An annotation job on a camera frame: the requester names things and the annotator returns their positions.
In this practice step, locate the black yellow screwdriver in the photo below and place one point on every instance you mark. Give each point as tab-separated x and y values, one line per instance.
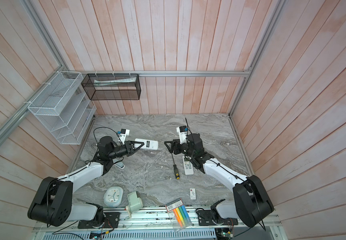
176	171

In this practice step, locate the white blue stapler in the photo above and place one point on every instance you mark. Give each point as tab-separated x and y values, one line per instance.
119	165

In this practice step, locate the white air conditioner remote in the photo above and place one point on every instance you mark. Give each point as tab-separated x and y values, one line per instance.
188	167

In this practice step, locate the white wire mesh shelf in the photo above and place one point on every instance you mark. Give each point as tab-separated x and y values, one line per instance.
64	112

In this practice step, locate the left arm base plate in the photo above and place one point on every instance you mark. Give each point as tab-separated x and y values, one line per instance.
103	220

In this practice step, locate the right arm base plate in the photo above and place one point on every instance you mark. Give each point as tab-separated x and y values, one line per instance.
211	218

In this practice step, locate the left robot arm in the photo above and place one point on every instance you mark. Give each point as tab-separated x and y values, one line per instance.
53	201

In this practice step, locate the black wire mesh basket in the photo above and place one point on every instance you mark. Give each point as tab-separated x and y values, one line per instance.
111	93

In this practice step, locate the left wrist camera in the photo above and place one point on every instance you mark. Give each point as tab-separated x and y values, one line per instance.
122	134

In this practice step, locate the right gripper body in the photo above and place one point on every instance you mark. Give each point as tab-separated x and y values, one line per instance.
181	148

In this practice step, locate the pale green alarm clock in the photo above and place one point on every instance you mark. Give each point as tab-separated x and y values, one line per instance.
113	196

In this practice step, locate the paper in black basket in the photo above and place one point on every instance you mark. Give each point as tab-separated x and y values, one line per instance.
127	82

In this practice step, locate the red white remote control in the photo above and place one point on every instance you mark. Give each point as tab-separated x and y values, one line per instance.
148	144

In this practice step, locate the pack of coloured markers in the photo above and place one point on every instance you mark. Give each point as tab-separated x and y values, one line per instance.
178	215

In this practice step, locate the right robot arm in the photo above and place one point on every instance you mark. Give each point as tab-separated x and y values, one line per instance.
251	202

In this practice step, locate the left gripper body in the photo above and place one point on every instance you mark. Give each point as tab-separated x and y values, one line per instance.
123	150

